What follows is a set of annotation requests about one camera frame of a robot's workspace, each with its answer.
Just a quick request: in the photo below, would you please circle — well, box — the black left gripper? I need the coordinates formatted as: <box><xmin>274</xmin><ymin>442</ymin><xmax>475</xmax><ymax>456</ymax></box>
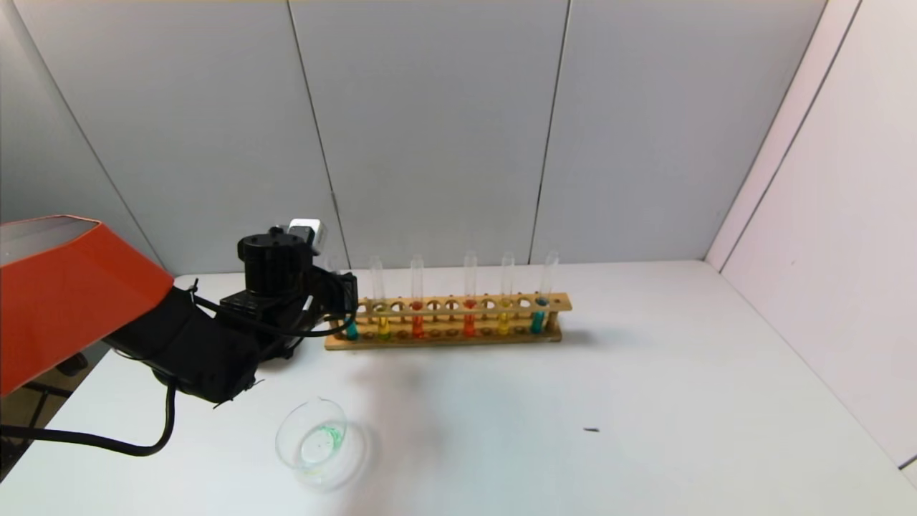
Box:
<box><xmin>306</xmin><ymin>266</ymin><xmax>359</xmax><ymax>332</ymax></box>

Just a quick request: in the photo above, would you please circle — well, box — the glass test tube yellow pigment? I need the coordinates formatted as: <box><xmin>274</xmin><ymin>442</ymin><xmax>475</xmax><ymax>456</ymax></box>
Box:
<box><xmin>498</xmin><ymin>252</ymin><xmax>515</xmax><ymax>336</ymax></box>
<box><xmin>369</xmin><ymin>256</ymin><xmax>392</xmax><ymax>343</ymax></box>

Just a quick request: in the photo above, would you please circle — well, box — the glass test tube orange pigment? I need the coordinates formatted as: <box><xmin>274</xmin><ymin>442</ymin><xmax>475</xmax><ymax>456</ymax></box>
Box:
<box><xmin>410</xmin><ymin>254</ymin><xmax>426</xmax><ymax>340</ymax></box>
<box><xmin>462</xmin><ymin>251</ymin><xmax>479</xmax><ymax>338</ymax></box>

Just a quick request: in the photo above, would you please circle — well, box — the wooden test tube rack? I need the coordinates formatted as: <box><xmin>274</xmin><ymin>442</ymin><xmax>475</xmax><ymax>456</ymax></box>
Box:
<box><xmin>325</xmin><ymin>292</ymin><xmax>572</xmax><ymax>350</ymax></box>

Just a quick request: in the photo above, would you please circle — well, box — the clear glass beaker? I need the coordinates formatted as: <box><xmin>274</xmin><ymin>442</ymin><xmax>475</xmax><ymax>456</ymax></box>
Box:
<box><xmin>276</xmin><ymin>398</ymin><xmax>363</xmax><ymax>492</ymax></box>

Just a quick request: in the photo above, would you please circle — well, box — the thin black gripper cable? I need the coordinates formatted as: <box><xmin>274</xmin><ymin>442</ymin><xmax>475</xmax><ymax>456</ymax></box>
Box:
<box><xmin>190</xmin><ymin>287</ymin><xmax>357</xmax><ymax>339</ymax></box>

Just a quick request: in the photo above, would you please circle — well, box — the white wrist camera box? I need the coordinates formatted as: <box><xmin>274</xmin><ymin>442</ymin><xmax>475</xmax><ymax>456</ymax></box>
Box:
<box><xmin>289</xmin><ymin>219</ymin><xmax>327</xmax><ymax>257</ymax></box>

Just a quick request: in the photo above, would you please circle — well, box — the thick black cable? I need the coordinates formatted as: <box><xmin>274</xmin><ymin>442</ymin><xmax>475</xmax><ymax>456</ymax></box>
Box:
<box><xmin>0</xmin><ymin>383</ymin><xmax>178</xmax><ymax>458</ymax></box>

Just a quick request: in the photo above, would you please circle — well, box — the black metal frame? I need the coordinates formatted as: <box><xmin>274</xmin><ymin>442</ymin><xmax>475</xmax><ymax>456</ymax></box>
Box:
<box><xmin>0</xmin><ymin>351</ymin><xmax>90</xmax><ymax>474</ymax></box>

